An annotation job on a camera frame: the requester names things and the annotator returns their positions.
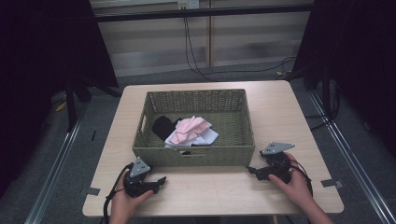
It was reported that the black metal stand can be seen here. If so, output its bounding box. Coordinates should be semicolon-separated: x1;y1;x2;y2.
320;63;333;120
64;81;78;133

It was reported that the person's right hand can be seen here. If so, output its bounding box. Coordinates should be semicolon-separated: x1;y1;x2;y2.
267;151;314;209

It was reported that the person's left hand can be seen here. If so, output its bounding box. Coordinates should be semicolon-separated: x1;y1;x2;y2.
109;173;155;220

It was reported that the pink sock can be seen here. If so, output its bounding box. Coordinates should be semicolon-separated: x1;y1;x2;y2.
170;115;213;145

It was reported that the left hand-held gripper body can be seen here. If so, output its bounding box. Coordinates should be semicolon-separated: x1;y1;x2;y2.
122;156;154;199

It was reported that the white wall outlet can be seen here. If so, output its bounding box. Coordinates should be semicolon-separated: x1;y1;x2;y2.
177;0;201;10

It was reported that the black sock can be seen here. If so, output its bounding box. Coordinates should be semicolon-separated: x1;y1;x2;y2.
151;115;184;142

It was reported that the black horizontal bar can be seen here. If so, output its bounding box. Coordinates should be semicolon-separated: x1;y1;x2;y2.
92;3;316;23

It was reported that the green woven basket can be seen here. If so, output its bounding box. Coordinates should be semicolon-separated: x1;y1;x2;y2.
132;88;257;168

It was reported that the black floor cable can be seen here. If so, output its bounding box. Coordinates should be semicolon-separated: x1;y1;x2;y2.
304;81;342;131

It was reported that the right hand-held gripper black cable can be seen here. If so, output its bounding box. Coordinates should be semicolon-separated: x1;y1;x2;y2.
288;159;314;198

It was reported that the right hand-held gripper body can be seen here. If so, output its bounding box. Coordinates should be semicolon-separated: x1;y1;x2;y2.
259;141;296;185

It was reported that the black curtain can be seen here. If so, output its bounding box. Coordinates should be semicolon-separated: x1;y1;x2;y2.
289;0;396;158
0;0;120;200

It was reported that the black wall cable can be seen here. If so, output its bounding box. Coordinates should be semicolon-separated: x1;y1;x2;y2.
182;17;297;83

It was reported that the white sock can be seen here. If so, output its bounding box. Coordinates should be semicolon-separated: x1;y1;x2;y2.
163;121;219;148

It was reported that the metal floor rail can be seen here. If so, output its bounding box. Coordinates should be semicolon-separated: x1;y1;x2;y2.
23;104;90;224
307;89;396;224

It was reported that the left hand-held gripper black cable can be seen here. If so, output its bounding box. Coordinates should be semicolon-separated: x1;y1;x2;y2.
103;162;134;224

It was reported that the hand-held gripper black cable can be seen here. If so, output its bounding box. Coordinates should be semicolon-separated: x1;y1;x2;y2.
288;159;314;198
103;162;134;224

